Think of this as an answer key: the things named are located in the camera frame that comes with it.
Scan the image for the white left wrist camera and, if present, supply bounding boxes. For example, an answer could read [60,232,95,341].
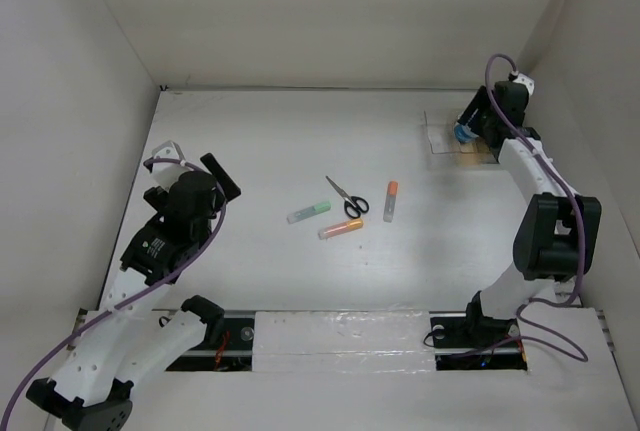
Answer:
[143,140,187,190]

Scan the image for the orange capped glue stick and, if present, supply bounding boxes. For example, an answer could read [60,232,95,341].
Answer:
[383,181,398,223]

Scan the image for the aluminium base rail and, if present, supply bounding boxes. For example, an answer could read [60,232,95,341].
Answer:
[169,311,527,374]

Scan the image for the green highlighter marker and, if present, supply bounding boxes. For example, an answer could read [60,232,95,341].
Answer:
[287,201,331,224]

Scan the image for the orange yellow highlighter marker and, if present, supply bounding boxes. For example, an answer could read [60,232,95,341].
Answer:
[318,218,364,240]

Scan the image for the blue tape roll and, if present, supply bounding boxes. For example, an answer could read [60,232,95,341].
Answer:
[453,123,478,144]

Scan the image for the black handled scissors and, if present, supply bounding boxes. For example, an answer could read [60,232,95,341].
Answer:
[325,176,370,219]

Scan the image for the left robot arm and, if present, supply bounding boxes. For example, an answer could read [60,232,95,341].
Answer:
[18,146,241,430]

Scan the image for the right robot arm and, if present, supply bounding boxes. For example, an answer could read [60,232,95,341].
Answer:
[454,74,602,349]

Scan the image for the three compartment desk organizer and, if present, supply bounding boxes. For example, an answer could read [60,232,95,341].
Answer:
[424,108,498,169]

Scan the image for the aluminium side rail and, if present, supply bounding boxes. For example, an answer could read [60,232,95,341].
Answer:
[498,123,591,302]

